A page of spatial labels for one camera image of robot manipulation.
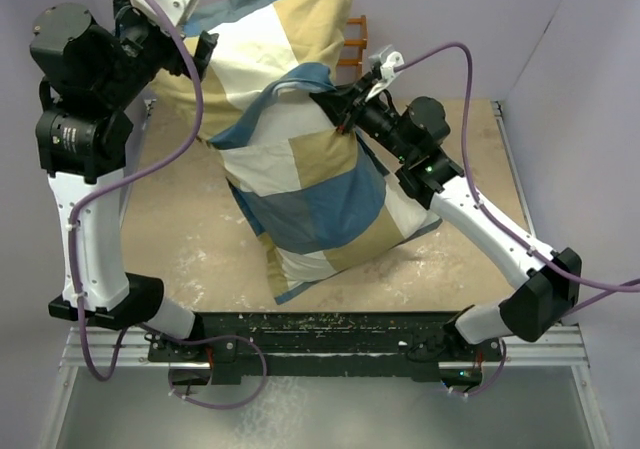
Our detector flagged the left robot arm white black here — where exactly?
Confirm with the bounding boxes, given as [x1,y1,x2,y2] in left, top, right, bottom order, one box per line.
[29,0,217,361]

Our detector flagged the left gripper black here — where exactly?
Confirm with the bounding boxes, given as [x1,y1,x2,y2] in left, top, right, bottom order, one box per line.
[96,0,216,110]

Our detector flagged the orange wooden rack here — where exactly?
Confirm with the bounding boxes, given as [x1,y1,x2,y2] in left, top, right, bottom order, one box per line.
[335,14,368,84]

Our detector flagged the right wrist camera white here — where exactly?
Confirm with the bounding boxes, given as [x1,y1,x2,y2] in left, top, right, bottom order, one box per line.
[365,45,404,102]

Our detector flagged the patchwork pillowcase blue beige white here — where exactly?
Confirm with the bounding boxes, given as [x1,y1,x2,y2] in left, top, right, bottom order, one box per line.
[152,0,440,304]

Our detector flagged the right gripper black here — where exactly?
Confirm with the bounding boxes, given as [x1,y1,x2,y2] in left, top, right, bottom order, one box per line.
[310,72,415,163]

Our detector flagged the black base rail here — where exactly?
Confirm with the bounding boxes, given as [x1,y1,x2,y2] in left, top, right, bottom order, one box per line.
[145,312,501,387]

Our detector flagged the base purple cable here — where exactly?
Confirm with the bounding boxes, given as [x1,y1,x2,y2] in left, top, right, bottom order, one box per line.
[167,335,268,410]
[447,338,507,402]

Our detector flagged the aluminium frame rail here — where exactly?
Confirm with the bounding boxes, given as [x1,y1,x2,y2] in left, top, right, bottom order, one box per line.
[59,326,588,369]

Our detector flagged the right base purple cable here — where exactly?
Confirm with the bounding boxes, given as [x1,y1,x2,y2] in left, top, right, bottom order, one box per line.
[447,338,507,402]

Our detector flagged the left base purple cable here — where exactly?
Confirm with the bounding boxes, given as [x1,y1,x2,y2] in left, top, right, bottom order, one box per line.
[167,335,268,410]

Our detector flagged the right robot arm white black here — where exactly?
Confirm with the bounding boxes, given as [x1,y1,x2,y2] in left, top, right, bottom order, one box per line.
[314,79,582,360]

